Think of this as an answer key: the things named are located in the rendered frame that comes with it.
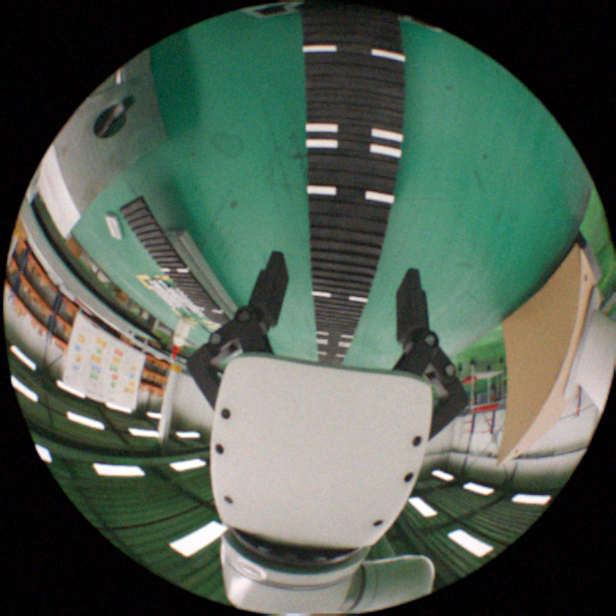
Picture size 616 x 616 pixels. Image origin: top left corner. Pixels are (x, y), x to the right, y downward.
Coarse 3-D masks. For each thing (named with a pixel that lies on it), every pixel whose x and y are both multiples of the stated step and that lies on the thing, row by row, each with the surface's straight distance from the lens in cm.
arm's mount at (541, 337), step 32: (576, 256) 31; (544, 288) 33; (576, 288) 30; (512, 320) 36; (544, 320) 32; (576, 320) 30; (512, 352) 35; (544, 352) 31; (512, 384) 35; (544, 384) 31; (512, 416) 35; (544, 416) 37; (512, 448) 35
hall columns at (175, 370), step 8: (16, 232) 592; (16, 240) 607; (176, 368) 805; (176, 376) 833; (168, 384) 823; (176, 384) 828; (168, 392) 819; (168, 400) 817; (168, 408) 848; (168, 416) 856; (160, 424) 859; (168, 424) 860; (160, 432) 866; (160, 440) 875; (160, 448) 886
